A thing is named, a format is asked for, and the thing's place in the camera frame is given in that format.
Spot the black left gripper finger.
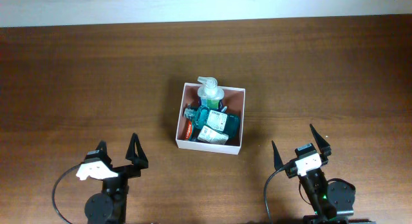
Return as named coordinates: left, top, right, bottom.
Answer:
left=95, top=140, right=108, bottom=159
left=126, top=133, right=149, bottom=169

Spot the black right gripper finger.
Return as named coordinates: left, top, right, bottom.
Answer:
left=271, top=141, right=284, bottom=171
left=310, top=124, right=332, bottom=156

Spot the teal toothpaste tube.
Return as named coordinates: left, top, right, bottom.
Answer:
left=184, top=120, right=193, bottom=140

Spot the green white soap packet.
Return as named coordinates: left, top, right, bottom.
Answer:
left=198, top=126, right=229, bottom=145

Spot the teal mouthwash bottle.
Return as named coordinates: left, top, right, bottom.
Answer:
left=183, top=106, right=240, bottom=139

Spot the clear foam soap dispenser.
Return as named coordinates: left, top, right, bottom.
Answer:
left=198, top=77, right=225, bottom=110

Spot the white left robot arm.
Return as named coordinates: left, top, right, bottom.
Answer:
left=76, top=133, right=149, bottom=224

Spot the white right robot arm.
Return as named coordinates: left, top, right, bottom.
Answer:
left=263, top=125, right=372, bottom=224

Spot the pink open cardboard box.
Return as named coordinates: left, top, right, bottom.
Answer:
left=175, top=82, right=246, bottom=154

